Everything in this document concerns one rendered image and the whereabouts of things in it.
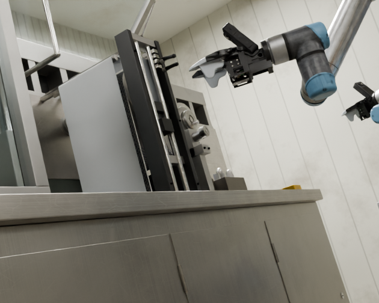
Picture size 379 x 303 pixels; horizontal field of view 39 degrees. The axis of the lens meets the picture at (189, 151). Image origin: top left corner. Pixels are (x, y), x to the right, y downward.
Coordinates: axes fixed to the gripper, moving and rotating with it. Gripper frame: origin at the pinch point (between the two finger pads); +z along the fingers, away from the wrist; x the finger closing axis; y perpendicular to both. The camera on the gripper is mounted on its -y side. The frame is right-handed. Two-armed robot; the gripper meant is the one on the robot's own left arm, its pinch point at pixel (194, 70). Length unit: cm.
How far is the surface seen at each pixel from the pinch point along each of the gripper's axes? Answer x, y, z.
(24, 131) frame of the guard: -48, 27, 28
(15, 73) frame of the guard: -49, 16, 28
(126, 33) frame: 2.0, -19.5, 16.0
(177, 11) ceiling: 266, -207, 20
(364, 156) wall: 276, -37, -85
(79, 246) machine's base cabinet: -43, 48, 23
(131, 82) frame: 5.0, -5.3, 18.6
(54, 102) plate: 32, -23, 53
